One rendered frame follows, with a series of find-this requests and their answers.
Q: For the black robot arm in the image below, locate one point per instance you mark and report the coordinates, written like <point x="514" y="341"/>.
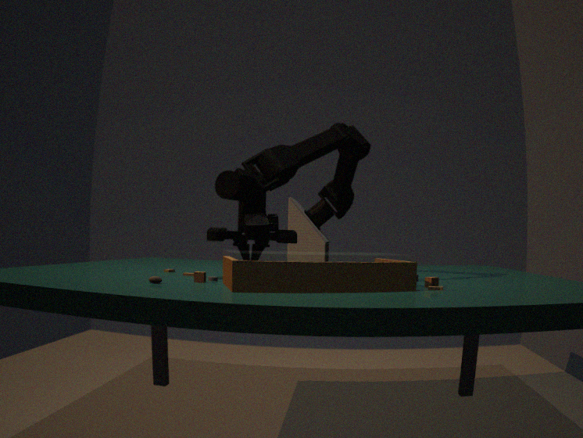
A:
<point x="278" y="164"/>

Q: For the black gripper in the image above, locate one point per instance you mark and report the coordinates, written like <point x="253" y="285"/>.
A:
<point x="220" y="234"/>

